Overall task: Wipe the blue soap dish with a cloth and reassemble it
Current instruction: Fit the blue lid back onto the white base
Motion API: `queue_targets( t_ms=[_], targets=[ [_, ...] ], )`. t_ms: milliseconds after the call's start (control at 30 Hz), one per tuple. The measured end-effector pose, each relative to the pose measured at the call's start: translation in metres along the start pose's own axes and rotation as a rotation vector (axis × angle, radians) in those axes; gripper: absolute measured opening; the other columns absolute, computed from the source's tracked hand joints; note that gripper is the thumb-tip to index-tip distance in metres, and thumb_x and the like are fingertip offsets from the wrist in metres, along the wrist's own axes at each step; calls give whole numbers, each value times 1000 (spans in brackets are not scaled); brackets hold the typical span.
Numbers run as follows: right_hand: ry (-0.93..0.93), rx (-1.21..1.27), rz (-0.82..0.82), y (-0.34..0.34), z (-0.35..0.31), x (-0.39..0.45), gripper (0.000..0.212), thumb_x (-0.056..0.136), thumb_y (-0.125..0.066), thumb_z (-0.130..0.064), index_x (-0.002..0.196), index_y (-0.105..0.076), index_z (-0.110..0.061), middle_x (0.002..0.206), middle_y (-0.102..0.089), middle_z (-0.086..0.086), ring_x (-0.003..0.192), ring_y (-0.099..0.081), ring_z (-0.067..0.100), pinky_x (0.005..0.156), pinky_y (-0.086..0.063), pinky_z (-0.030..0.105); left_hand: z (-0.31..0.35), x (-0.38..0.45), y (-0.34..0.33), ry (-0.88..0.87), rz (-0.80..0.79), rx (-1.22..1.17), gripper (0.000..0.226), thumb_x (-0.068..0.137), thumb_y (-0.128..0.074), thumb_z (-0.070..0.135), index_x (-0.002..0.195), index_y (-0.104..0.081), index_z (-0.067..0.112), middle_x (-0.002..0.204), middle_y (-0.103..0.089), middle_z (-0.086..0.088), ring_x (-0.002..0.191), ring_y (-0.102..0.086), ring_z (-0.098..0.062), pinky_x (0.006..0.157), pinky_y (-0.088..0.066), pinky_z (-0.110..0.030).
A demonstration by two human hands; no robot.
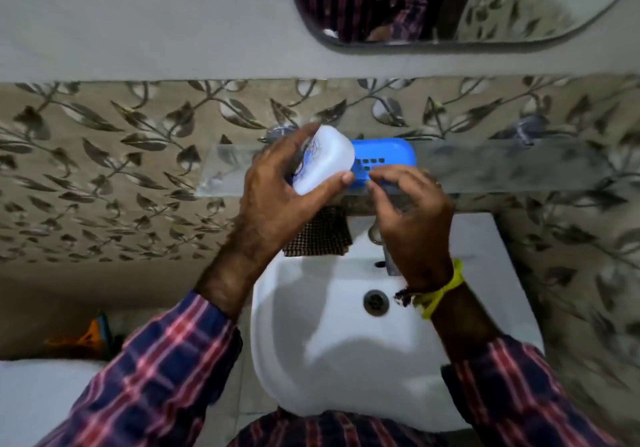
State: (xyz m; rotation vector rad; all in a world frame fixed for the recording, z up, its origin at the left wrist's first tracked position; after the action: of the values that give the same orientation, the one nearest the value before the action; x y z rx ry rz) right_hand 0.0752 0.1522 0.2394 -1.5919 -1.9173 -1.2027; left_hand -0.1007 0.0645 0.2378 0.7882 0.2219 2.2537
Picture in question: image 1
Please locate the person's left hand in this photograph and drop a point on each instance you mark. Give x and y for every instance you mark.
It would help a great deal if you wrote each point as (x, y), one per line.
(270, 206)

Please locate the person's right hand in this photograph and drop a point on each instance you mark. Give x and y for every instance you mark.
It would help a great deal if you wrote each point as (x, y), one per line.
(415, 226)

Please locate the person's left thumb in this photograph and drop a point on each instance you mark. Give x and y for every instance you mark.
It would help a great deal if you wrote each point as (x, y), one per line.
(327, 191)

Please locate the person's right thumb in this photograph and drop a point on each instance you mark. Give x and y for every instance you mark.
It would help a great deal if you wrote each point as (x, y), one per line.
(375, 204)

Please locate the white plastic bottle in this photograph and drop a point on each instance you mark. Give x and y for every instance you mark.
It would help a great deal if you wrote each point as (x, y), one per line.
(325, 159)

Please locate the person's right forearm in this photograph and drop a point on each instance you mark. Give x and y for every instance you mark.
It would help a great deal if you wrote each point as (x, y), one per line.
(460, 321)

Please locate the person's left forearm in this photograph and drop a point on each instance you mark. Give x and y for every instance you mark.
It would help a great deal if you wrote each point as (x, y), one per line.
(235, 271)

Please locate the chrome faucet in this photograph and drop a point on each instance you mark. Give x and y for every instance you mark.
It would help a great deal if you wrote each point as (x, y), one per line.
(375, 235)

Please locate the dark checkered cloth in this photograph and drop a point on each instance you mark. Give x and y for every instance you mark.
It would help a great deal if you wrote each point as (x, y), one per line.
(320, 234)

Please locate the blue plastic soap dish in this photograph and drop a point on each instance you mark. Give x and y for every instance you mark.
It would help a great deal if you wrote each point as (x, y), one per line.
(385, 154)

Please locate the metal sink drain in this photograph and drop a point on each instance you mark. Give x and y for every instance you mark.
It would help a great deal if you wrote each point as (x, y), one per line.
(376, 303)

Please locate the yellow wrist thread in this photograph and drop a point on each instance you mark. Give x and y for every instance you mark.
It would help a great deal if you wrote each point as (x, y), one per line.
(440, 291)

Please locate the white ceramic sink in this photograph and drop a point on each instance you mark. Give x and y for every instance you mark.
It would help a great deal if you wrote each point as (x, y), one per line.
(340, 351)

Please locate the plaid shirt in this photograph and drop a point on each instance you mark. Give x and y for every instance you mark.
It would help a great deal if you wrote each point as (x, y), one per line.
(160, 376)

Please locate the orange and blue brush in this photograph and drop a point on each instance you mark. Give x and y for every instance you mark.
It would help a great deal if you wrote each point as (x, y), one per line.
(87, 336)

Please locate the white toilet tank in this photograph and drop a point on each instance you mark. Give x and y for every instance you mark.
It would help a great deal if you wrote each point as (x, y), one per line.
(45, 401)

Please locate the chrome shelf bracket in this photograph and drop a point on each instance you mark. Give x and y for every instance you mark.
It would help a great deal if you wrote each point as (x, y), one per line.
(530, 129)
(277, 133)

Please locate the glass wall shelf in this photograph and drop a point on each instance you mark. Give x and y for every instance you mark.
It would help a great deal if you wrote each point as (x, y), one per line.
(500, 166)

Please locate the wall mirror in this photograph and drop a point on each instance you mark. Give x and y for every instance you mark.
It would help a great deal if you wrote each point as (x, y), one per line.
(500, 1)

